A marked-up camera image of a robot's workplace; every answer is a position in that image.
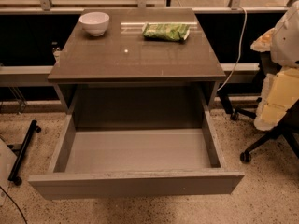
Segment green jalapeno chip bag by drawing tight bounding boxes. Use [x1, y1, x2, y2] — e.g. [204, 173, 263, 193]
[142, 23, 190, 42]

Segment white ceramic bowl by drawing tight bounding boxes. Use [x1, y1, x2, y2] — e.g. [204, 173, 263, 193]
[78, 12, 109, 36]

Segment metal window rail frame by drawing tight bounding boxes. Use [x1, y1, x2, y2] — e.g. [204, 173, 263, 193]
[0, 0, 299, 16]

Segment black wheeled stand leg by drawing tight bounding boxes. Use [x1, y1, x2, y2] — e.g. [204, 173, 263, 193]
[7, 119, 41, 186]

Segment black floor cable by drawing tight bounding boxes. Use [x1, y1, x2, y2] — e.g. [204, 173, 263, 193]
[0, 185, 28, 224]

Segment white floor plate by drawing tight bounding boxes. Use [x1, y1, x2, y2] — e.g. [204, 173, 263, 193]
[0, 139, 16, 206]

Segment grey drawer cabinet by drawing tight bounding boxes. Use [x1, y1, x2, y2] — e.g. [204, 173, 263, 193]
[49, 8, 224, 131]

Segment black office chair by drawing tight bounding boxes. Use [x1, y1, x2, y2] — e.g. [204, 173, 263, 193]
[231, 52, 299, 163]

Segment open grey top drawer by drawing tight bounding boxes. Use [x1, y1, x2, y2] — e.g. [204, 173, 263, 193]
[27, 87, 246, 201]

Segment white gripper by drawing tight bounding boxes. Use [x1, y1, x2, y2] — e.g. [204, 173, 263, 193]
[250, 1, 299, 131]

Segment white cable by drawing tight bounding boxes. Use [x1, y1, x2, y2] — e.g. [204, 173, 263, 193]
[217, 6, 249, 91]

